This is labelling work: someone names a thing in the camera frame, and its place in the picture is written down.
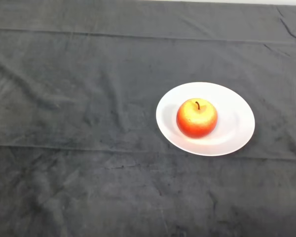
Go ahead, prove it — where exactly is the red yellow apple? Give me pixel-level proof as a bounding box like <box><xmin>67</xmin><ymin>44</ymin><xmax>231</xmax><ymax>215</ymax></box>
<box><xmin>176</xmin><ymin>98</ymin><xmax>218</xmax><ymax>139</ymax></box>

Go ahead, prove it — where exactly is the white round plate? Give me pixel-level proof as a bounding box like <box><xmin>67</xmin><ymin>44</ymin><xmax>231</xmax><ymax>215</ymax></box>
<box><xmin>155</xmin><ymin>81</ymin><xmax>256</xmax><ymax>157</ymax></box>

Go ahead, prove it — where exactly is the black cloth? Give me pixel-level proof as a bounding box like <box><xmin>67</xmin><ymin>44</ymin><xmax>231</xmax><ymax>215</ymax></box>
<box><xmin>0</xmin><ymin>0</ymin><xmax>296</xmax><ymax>237</ymax></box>

